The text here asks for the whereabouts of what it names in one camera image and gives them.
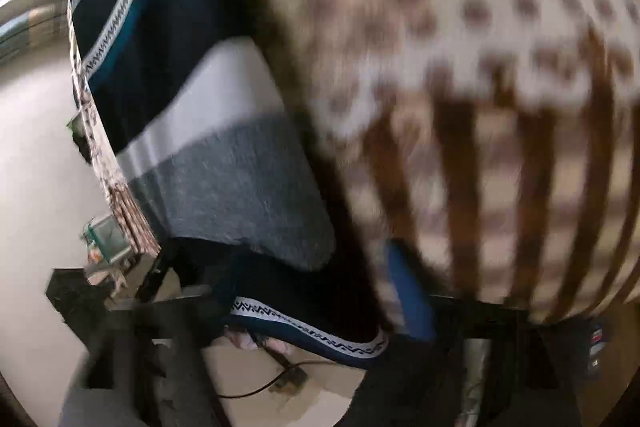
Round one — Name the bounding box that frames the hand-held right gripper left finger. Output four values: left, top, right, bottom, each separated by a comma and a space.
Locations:
45, 267, 226, 427

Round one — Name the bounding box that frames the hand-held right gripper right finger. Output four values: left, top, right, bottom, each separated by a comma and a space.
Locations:
382, 239, 583, 427

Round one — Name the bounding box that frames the striped knit sweater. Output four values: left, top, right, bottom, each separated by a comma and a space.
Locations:
67, 0, 391, 360

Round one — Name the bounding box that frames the power strip with cable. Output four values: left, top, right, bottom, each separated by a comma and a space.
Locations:
215, 357, 311, 400

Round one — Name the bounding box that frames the teal storage rack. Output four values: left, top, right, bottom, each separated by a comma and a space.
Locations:
82, 216, 132, 270

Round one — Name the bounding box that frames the grey-blue curtain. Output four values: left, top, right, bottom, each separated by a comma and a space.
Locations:
0, 4, 68, 58

